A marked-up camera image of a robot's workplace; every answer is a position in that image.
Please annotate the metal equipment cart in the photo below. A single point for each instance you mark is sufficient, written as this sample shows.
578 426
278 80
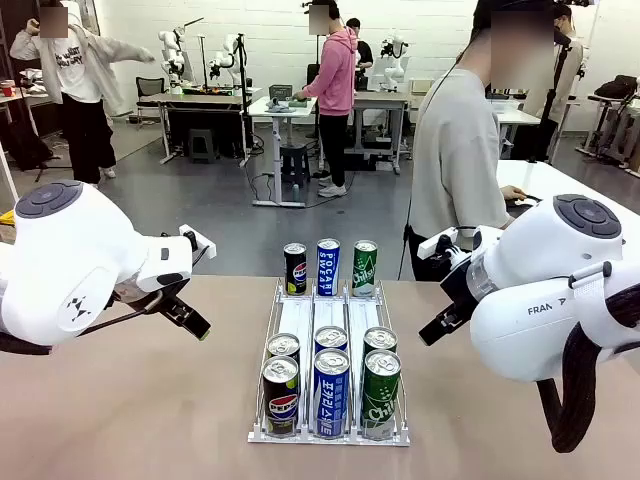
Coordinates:
612 135

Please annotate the large white table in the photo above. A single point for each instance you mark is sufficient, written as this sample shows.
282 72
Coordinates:
575 175

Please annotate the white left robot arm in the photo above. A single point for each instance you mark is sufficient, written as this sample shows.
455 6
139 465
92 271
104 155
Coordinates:
60 240

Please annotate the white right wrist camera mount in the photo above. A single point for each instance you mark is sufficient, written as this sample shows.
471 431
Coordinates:
434 246

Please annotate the black bag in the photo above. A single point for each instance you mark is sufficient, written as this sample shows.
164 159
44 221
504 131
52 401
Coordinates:
617 87

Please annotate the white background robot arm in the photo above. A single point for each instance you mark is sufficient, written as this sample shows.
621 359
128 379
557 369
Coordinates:
225 60
395 70
172 60

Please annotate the black tripod pole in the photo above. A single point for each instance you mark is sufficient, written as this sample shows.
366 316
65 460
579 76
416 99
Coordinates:
243 100

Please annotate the black round stool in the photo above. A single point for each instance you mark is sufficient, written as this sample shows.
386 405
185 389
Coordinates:
295 160

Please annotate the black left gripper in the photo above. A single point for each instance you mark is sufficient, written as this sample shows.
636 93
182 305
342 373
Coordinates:
145 299

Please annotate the grey background work table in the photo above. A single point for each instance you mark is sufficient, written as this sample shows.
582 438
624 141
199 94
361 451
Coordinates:
200 99

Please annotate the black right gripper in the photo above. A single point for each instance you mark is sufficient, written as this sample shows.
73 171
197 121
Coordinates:
459 285

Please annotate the black Pepsi can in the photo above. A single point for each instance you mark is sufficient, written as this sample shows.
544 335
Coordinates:
295 270
283 345
281 400

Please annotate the person in pink hoodie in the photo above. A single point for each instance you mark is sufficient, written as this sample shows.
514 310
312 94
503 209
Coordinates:
337 75

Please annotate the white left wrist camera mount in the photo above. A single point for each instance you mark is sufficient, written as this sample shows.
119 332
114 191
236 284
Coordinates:
202 247

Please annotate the yellow plastic crate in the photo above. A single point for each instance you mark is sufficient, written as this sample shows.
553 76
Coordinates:
6 218

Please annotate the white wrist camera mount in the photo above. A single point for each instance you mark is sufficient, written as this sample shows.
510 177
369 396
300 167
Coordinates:
202 247
434 246

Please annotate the person in grey cardigan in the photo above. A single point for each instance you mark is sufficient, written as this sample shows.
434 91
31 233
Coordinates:
80 75

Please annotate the blue Pocari Sweat can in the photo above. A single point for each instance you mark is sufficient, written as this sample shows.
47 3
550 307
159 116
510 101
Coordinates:
331 337
331 400
328 267

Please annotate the person in beige shirt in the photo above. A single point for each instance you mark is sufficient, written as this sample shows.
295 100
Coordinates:
570 75

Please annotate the person in black shirt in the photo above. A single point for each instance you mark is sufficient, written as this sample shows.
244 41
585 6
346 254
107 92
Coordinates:
365 52

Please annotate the white drawer cabinet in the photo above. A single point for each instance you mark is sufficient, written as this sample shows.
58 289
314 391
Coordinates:
421 87

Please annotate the white height-adjustable desk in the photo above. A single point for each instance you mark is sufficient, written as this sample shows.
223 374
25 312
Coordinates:
265 107

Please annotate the white can dispenser rack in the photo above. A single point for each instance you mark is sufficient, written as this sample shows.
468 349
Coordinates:
330 315

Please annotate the grey plastic stool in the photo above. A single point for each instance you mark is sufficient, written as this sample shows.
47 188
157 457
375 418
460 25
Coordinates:
202 142

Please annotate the black office chair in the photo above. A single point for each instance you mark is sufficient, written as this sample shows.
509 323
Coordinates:
150 90

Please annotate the white background desk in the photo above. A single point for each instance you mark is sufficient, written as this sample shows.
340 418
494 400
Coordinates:
515 117

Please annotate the grey metal-legged table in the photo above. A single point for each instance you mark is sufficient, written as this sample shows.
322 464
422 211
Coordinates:
380 97

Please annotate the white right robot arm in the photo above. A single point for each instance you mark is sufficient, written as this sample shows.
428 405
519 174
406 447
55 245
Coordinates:
550 240

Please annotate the green Chilsung cider can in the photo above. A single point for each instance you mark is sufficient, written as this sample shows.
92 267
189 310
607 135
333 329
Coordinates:
380 337
381 400
365 270

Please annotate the red cup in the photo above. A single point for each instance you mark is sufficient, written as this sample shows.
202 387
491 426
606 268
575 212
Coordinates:
7 89

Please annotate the person's right hand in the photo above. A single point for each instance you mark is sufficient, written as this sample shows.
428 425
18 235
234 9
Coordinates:
512 195

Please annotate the black camera tripod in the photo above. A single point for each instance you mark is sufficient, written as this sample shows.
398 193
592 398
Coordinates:
555 100

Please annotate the person in grey sweatshirt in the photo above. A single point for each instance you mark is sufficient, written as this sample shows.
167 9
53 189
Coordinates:
455 150

